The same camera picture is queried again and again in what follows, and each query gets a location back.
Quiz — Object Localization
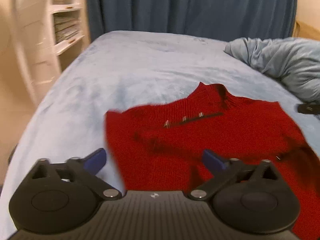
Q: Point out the red knit sweater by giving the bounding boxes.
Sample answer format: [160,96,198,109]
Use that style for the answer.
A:
[105,83,319,239]

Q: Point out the white shelf unit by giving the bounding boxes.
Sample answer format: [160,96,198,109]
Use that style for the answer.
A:
[10,0,91,81]

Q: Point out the wooden bed frame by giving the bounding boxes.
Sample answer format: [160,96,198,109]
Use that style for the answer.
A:
[292,21,320,41]

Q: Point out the grey-blue crumpled blanket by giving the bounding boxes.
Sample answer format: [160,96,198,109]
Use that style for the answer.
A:
[225,37,319,104]

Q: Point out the dark blue curtain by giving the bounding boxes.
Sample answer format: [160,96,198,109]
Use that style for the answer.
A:
[87,0,297,41]

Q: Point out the light blue bed sheet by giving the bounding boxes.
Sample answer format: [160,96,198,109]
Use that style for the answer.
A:
[1,31,319,239]

